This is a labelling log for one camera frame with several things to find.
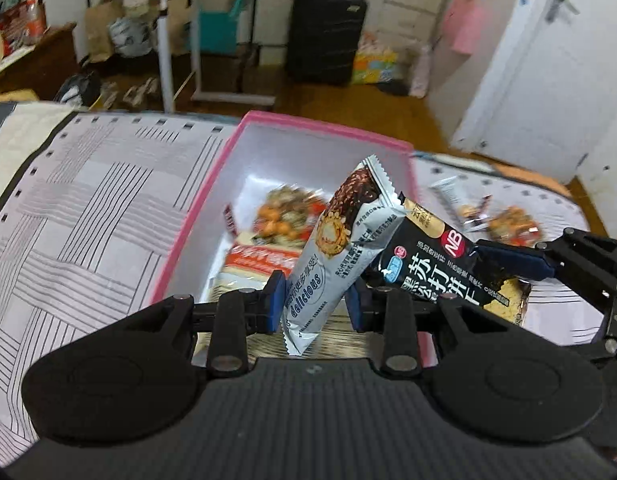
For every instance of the white door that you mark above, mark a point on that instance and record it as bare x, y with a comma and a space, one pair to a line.
528, 60

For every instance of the pink cardboard box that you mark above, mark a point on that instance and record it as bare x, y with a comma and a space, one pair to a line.
268, 160

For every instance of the clear mixed nut packet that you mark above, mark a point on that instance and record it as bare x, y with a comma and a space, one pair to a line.
283, 217
513, 226

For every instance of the dark shoe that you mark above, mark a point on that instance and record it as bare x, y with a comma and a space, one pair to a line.
78, 90

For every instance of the white patterned bag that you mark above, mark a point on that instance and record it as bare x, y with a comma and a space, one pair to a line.
421, 72

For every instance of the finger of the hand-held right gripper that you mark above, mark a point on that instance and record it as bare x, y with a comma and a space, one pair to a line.
513, 261
611, 317

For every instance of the orange blanket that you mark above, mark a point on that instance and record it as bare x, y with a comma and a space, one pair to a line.
528, 175

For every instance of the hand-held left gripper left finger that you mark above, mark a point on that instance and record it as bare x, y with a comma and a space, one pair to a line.
277, 305

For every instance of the black suitcase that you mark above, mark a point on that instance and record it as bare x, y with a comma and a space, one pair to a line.
326, 35

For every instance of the black cracker packet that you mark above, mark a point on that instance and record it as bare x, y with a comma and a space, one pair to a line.
428, 265

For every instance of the pink paper bag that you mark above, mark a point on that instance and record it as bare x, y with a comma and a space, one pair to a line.
467, 25

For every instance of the teal bag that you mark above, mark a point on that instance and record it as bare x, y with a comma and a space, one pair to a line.
221, 27

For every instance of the red snack bag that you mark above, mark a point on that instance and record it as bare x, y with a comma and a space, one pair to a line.
21, 27

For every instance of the black clothes rack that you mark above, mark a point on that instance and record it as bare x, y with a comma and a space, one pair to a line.
256, 20

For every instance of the grey white plastic bag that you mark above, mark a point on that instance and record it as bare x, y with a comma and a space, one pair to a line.
129, 37

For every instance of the brown paper bag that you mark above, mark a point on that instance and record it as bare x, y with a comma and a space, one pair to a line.
181, 22
101, 32

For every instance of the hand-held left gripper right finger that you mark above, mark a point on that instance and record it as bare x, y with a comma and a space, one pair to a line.
356, 305

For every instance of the beige quilt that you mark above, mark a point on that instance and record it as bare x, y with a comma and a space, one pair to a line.
18, 135

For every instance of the large pale snack packet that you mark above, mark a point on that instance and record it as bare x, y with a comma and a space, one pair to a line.
253, 265

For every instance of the silver cereal bar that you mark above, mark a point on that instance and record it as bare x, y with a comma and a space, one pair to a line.
333, 240
448, 191
476, 212

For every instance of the wooden nightstand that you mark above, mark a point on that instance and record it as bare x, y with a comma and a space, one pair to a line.
43, 60

